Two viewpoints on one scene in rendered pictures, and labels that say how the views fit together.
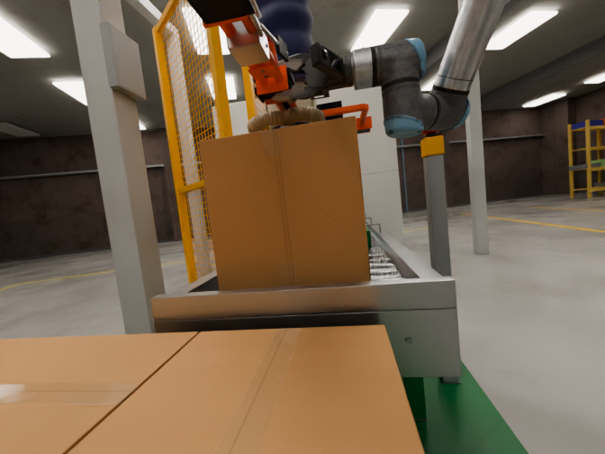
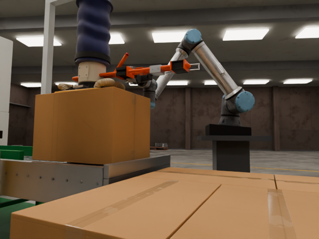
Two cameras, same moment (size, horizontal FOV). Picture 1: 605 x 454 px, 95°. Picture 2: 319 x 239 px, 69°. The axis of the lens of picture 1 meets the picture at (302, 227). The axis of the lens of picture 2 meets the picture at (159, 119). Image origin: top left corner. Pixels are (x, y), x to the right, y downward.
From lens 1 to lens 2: 1.32 m
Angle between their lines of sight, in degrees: 75
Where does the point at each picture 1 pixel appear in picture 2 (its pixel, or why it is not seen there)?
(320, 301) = (152, 162)
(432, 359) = not seen: hidden behind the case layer
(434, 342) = not seen: hidden behind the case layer
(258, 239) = (126, 138)
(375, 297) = (161, 160)
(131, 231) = not seen: outside the picture
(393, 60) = (153, 85)
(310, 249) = (139, 144)
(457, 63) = (158, 91)
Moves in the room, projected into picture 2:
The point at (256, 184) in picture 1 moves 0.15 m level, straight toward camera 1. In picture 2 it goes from (128, 114) to (155, 113)
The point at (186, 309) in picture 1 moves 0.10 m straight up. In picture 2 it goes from (121, 170) to (121, 148)
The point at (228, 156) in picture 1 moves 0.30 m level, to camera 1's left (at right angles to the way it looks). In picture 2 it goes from (122, 98) to (91, 86)
